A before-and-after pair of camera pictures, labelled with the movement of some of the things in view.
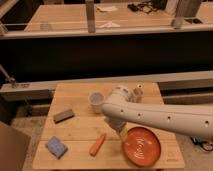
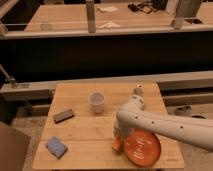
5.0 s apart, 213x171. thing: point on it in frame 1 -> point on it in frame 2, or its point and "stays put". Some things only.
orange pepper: [97, 144] -> [116, 143]
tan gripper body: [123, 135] stays put
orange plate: [141, 146] stays put
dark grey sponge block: [62, 116] stays put
